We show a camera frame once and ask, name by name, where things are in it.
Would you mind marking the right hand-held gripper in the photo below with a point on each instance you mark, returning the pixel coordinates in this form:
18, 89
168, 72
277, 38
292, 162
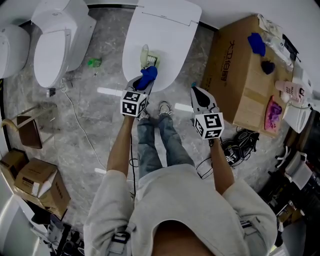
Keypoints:
208, 125

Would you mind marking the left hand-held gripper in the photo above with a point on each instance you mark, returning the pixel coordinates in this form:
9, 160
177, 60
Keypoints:
133, 103

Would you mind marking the blue cloth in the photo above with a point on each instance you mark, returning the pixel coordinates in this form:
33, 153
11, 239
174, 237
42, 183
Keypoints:
147, 77

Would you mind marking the person's left forearm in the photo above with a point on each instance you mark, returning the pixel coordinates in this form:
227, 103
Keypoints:
120, 145

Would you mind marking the person's right forearm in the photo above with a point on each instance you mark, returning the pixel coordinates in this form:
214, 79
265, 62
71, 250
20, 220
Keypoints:
221, 167

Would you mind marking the white toilet with flat lid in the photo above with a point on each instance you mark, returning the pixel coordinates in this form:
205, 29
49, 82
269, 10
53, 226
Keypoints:
160, 42

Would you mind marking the pink purple cloth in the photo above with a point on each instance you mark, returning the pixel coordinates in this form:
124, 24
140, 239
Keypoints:
273, 115

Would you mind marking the white toilet with tank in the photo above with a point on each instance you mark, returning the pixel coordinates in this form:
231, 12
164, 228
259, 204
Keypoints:
56, 47

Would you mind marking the white rounded toilet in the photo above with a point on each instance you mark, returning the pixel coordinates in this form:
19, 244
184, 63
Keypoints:
12, 50

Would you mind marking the person's left sneaker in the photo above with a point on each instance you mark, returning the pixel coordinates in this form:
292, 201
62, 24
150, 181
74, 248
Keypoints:
144, 115

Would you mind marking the person's sneaker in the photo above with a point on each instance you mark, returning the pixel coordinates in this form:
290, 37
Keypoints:
144, 115
164, 108

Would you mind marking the person's right sneaker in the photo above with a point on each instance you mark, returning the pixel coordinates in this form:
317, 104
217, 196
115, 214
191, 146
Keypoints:
164, 108

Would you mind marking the large cardboard box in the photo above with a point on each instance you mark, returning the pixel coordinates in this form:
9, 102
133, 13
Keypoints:
237, 75

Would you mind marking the green plastic object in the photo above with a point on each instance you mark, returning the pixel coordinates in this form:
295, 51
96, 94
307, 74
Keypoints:
94, 62

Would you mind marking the person's blue jeans legs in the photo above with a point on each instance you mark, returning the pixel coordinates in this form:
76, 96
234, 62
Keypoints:
160, 147

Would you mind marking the dark navy rag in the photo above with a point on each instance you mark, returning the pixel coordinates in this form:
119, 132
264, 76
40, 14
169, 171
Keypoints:
268, 66

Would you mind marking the bright blue rag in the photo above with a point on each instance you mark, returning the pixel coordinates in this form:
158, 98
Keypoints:
257, 44

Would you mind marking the pink bottle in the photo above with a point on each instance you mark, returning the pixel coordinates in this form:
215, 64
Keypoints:
290, 88

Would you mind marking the white plug adapter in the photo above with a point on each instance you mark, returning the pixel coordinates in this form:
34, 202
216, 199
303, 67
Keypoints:
50, 92

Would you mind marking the white plastic appliance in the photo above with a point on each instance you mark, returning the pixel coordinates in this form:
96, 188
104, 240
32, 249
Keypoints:
298, 116

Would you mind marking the clear plastic bag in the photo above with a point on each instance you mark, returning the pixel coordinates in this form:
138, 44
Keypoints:
273, 30

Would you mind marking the person's grey sweatshirt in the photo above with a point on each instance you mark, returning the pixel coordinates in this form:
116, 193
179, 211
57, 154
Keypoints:
180, 207

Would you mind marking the white folding chair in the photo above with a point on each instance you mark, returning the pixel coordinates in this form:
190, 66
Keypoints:
295, 167

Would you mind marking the brown seat metal stool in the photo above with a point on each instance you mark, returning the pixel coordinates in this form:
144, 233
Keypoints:
28, 131

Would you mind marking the open cardboard box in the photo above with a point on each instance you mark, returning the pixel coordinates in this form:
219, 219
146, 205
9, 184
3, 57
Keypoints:
43, 187

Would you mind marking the small cardboard box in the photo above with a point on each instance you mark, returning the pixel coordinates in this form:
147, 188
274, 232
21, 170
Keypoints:
11, 162

